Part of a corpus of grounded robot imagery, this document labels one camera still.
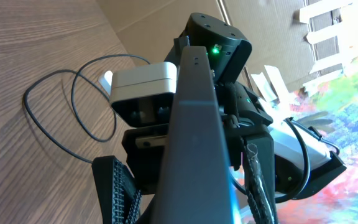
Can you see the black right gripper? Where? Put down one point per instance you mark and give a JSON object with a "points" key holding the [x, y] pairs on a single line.
{"points": [[118, 195]]}

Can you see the Galaxy S24 smartphone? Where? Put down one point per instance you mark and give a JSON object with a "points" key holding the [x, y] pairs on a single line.
{"points": [[194, 184]]}

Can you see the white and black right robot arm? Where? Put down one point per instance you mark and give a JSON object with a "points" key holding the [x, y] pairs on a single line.
{"points": [[304, 163]]}

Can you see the white power strip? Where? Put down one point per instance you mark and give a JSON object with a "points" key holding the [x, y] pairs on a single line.
{"points": [[105, 81]]}

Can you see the white ladder rack in background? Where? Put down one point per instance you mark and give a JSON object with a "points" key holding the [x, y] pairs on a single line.
{"points": [[299, 44]]}

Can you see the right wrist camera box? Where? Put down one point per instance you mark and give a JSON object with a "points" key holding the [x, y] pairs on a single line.
{"points": [[143, 96]]}

